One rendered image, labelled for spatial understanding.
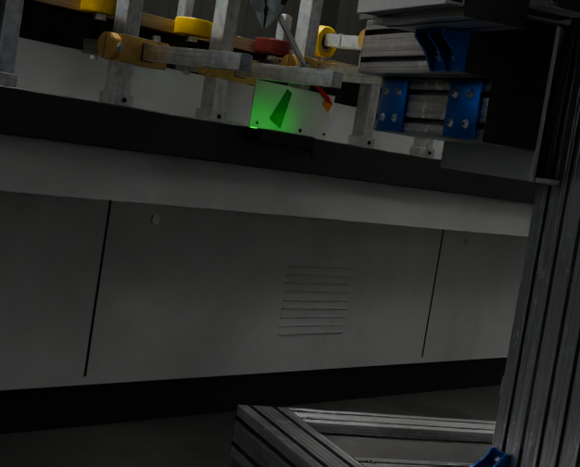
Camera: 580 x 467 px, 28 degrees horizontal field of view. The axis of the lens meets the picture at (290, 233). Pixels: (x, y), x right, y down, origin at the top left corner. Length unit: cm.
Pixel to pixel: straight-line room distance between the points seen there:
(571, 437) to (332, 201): 118
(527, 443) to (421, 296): 169
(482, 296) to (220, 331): 115
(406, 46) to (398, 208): 113
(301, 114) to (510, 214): 99
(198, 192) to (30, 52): 43
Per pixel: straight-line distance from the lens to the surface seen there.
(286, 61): 253
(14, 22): 204
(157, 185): 230
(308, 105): 255
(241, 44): 267
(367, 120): 273
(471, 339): 369
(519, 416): 178
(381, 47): 190
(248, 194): 248
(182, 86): 259
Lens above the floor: 68
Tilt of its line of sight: 4 degrees down
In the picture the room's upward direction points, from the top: 9 degrees clockwise
